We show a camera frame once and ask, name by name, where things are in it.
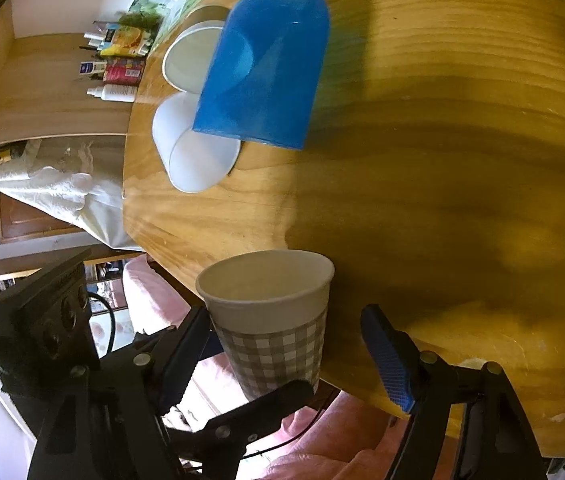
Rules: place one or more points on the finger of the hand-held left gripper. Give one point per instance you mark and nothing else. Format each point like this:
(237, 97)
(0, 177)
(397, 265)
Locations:
(257, 407)

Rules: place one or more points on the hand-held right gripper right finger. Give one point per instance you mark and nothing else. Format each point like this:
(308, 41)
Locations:
(391, 360)

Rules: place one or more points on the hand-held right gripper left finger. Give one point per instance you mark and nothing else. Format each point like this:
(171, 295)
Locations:
(181, 362)

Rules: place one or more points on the checkered paper cup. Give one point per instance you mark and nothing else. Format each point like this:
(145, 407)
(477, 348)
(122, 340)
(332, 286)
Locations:
(270, 325)

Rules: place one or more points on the white plastic cup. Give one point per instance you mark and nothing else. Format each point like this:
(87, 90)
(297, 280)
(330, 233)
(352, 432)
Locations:
(187, 152)

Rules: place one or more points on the white paper cup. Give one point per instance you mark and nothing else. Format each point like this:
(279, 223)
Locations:
(187, 57)

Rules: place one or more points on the blue plastic cup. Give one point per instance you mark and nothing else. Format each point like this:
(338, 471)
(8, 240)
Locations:
(265, 62)

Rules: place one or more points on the wooden shelf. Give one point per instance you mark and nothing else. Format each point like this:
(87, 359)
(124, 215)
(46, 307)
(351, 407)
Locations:
(7, 277)

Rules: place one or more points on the white cloth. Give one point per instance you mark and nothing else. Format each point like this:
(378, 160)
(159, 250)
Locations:
(57, 185)

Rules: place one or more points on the white squeeze bottle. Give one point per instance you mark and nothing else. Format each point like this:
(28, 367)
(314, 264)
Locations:
(115, 92)

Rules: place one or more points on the small white blue box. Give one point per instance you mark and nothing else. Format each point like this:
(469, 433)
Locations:
(91, 69)

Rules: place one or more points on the red snack packet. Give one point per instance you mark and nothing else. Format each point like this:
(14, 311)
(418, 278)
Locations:
(123, 71)

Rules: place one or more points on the yellow snack packet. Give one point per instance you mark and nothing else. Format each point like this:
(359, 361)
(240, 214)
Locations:
(127, 40)

